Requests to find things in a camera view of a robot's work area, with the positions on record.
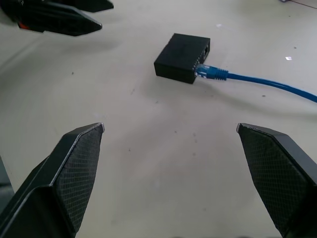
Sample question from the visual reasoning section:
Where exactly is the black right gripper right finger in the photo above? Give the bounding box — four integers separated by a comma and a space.
236, 122, 317, 238

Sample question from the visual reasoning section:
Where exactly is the black network switch box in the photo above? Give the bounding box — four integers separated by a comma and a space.
153, 33, 211, 85

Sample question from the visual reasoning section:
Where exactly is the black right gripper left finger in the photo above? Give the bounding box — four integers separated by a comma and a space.
0, 122, 105, 238

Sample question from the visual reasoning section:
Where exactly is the blue Ethernet cable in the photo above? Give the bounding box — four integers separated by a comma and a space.
194, 63, 317, 104

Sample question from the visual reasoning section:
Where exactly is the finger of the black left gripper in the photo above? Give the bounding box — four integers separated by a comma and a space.
53, 0, 115, 12
23, 5, 103, 37

